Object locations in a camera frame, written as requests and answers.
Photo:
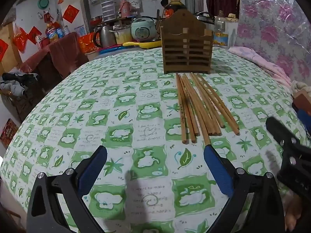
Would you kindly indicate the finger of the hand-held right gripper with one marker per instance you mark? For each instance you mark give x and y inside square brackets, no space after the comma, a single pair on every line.
[279,132]
[305,120]

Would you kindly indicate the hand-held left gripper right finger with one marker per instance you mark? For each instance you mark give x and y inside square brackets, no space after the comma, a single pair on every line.
[218,172]

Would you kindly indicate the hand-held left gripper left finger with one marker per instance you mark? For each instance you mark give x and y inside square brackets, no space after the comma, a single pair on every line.
[93,172]

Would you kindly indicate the pile of wooden chopsticks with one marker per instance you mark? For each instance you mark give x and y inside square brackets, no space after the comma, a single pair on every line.
[194,106]

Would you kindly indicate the wooden chopstick holder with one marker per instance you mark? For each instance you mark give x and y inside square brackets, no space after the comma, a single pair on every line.
[187,46]

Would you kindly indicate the person's right hand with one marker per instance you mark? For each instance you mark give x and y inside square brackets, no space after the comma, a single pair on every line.
[291,213]

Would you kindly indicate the brown wooden block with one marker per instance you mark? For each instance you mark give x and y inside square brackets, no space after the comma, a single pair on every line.
[303,97]

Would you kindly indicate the cream knitted cloth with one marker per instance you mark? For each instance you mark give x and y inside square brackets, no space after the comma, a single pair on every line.
[298,85]

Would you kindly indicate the green printed bedsheet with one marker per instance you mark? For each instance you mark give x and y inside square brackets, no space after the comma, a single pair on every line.
[136,131]

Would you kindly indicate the pink floral blanket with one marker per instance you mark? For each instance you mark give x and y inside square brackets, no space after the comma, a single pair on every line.
[262,62]

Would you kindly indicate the red printed box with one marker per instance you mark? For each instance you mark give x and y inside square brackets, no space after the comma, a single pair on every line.
[8,133]

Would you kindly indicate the wicker chair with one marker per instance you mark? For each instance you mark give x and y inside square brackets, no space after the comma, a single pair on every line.
[21,106]

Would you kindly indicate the floral plastic sheet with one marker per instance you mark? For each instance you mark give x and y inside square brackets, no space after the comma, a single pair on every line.
[274,24]

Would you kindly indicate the clear plastic oil bottle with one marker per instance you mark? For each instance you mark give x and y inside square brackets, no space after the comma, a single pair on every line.
[221,32]

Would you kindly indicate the pile of clothes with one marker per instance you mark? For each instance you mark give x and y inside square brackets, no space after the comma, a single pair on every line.
[17,81]

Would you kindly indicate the red cloth covered table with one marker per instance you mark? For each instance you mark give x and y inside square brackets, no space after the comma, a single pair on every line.
[55,55]

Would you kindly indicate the blue pink plastic tray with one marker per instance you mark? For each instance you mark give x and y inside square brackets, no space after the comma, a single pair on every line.
[111,49]

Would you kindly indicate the red gift box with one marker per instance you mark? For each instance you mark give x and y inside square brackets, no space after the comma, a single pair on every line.
[87,43]

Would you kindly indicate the wooden door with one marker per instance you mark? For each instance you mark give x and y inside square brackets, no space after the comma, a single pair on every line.
[11,64]

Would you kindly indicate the steel kettle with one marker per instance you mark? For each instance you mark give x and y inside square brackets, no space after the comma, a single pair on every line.
[105,36]

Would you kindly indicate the yellow electric pan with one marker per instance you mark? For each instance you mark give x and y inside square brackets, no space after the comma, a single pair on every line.
[143,44]

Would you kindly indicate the steel pot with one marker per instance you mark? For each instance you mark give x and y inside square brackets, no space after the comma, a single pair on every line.
[121,36]

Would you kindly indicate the orange cooking oil bottle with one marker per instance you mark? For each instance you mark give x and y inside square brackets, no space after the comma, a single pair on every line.
[52,31]

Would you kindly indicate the red diamond paper poster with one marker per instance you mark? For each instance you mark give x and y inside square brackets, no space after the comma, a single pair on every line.
[70,14]
[3,49]
[34,35]

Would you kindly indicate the teal rice cooker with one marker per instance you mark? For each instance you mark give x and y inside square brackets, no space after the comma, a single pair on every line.
[143,30]

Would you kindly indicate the red plastic bag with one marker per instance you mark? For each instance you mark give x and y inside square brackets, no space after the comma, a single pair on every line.
[20,38]

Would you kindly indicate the red bowl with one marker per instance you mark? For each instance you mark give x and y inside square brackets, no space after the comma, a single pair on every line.
[96,19]

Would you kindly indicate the white refrigerator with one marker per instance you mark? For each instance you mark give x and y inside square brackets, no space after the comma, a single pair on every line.
[82,12]

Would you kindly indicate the red hanging ornament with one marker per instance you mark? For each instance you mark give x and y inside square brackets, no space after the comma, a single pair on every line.
[47,16]

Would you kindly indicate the dark sauce bottle yellow cap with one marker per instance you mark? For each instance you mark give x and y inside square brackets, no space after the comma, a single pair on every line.
[175,4]

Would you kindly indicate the stacked containers green lid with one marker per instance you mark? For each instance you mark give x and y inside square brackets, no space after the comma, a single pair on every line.
[107,7]

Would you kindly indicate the pink thermos jug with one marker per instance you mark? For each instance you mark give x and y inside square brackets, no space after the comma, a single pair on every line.
[125,8]

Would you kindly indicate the white hanging bag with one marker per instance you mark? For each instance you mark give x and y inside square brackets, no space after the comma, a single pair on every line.
[135,3]

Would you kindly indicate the black hanging utensil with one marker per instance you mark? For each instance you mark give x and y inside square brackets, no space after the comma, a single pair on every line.
[164,0]

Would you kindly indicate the green plastic basin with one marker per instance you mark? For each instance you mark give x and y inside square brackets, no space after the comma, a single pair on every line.
[43,3]

